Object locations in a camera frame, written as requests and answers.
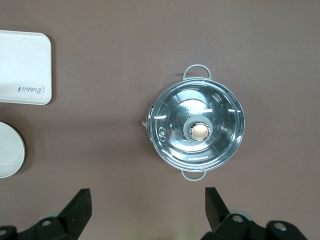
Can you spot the steel pot with glass lid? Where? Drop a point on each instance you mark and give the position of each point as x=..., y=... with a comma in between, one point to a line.
x=197, y=66

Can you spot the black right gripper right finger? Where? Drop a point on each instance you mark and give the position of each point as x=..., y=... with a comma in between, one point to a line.
x=217, y=215

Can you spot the cream rectangular tray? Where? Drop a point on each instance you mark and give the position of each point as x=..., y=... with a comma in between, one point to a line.
x=22, y=65

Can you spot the glass pot lid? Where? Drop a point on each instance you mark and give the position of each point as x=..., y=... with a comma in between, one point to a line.
x=215, y=140

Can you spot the cream round plate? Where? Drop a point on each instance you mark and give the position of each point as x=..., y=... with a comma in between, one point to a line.
x=11, y=150

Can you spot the brown table cover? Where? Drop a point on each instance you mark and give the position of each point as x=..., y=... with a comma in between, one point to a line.
x=112, y=150

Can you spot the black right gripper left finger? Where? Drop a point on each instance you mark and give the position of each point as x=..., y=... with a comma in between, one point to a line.
x=72, y=217

